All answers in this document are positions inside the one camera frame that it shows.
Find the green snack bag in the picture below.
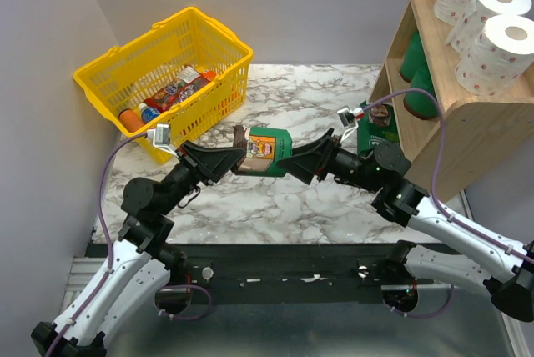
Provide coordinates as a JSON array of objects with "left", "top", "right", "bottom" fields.
[{"left": 356, "top": 104, "right": 400, "bottom": 154}]

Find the purple cable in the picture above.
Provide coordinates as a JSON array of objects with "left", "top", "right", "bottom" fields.
[
  {"left": 43, "top": 131, "right": 151, "bottom": 357},
  {"left": 360, "top": 88, "right": 534, "bottom": 262}
]

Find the wooden two-tier shelf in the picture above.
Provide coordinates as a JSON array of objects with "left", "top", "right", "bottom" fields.
[{"left": 369, "top": 0, "right": 534, "bottom": 203}]

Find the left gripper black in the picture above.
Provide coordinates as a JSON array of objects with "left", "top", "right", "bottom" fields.
[{"left": 159, "top": 140, "right": 245, "bottom": 216}]

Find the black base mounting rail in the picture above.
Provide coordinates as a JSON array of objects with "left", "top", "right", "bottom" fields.
[{"left": 137, "top": 242, "right": 472, "bottom": 306}]

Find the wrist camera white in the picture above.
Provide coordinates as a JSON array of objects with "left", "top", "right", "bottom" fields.
[
  {"left": 147, "top": 123, "right": 176, "bottom": 156},
  {"left": 337, "top": 106, "right": 365, "bottom": 143}
]

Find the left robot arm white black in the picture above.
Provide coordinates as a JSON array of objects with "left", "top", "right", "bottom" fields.
[{"left": 31, "top": 142, "right": 245, "bottom": 356}]

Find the blue label bottle white cap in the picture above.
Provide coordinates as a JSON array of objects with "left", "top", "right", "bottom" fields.
[{"left": 139, "top": 103, "right": 161, "bottom": 123}]

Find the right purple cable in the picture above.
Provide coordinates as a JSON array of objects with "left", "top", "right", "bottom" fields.
[{"left": 360, "top": 88, "right": 534, "bottom": 262}]

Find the green brown roll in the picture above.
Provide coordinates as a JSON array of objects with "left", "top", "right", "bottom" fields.
[
  {"left": 399, "top": 32, "right": 426, "bottom": 83},
  {"left": 403, "top": 63, "right": 438, "bottom": 120}
]

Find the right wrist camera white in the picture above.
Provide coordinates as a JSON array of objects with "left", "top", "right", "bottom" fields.
[{"left": 337, "top": 106, "right": 365, "bottom": 143}]

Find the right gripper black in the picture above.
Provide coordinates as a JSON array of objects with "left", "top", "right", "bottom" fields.
[{"left": 276, "top": 128, "right": 381, "bottom": 194}]

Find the red snack bag in basket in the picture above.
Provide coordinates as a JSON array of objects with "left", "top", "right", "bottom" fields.
[{"left": 144, "top": 65, "right": 216, "bottom": 113}]

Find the yellow plastic shopping basket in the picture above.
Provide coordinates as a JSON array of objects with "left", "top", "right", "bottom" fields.
[{"left": 73, "top": 7, "right": 254, "bottom": 145}]

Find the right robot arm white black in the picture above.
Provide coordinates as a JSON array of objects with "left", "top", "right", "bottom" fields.
[{"left": 277, "top": 131, "right": 533, "bottom": 322}]

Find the orange bottle in basket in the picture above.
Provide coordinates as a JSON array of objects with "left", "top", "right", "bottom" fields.
[{"left": 118, "top": 108, "right": 144, "bottom": 133}]

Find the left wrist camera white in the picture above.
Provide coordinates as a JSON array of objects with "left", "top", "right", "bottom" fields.
[{"left": 147, "top": 123, "right": 176, "bottom": 156}]

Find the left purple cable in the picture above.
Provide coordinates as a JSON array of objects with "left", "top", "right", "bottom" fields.
[{"left": 43, "top": 131, "right": 151, "bottom": 357}]

